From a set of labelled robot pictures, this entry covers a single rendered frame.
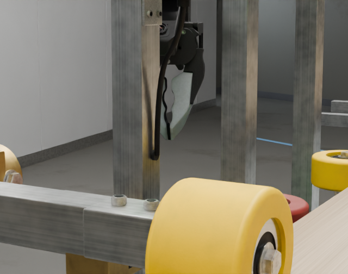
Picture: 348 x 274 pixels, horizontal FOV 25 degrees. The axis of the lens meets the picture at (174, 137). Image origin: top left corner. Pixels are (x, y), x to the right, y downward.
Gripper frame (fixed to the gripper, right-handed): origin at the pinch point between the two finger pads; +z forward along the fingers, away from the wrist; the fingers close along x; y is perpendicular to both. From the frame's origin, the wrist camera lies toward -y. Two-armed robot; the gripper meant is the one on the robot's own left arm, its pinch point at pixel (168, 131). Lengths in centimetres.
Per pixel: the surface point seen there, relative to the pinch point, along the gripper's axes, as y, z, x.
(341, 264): -46, 2, -20
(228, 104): -0.5, -3.6, -7.7
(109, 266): -31.8, 7.7, 0.3
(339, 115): 95, 10, -26
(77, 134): 480, 80, 150
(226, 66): -0.4, -8.4, -7.4
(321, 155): -8.4, 1.0, -19.2
